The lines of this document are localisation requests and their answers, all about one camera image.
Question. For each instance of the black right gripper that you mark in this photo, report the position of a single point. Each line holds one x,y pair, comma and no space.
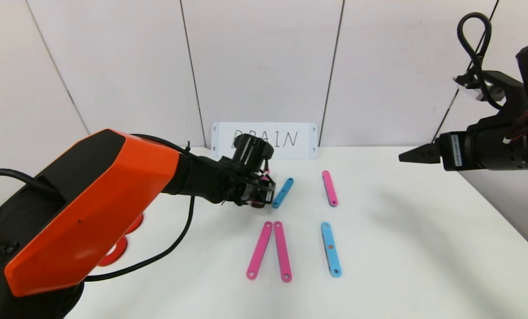
452,150

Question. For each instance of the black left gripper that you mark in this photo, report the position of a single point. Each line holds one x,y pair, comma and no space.
267,191

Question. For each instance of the pink plastic bar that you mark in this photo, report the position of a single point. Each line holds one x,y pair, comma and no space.
257,204
283,252
330,188
260,250

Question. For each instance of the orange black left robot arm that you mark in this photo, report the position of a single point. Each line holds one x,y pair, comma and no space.
91,199

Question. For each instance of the white sign reading BRAIN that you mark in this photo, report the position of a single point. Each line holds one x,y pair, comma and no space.
290,139

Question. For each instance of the blue plastic bar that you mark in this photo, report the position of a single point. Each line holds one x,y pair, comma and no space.
283,192

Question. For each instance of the blue bar with orange dot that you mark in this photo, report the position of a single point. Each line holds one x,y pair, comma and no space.
331,254

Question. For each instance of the red curved plastic piece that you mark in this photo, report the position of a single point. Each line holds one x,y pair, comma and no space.
136,223
115,253

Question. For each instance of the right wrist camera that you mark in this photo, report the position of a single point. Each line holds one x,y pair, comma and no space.
490,86

